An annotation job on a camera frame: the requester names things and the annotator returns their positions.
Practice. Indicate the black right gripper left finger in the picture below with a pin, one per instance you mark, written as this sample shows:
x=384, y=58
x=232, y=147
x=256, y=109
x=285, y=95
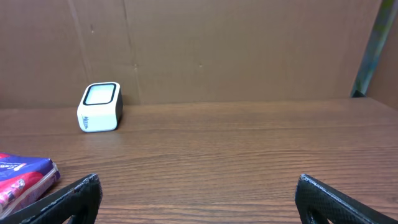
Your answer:
x=76, y=203

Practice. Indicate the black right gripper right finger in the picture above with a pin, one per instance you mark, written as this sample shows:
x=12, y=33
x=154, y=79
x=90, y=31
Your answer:
x=319, y=203

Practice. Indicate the red purple pad pack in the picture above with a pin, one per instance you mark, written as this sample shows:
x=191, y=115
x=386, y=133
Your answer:
x=24, y=180

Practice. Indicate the white barcode scanner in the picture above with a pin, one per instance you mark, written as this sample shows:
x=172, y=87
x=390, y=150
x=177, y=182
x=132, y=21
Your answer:
x=100, y=108

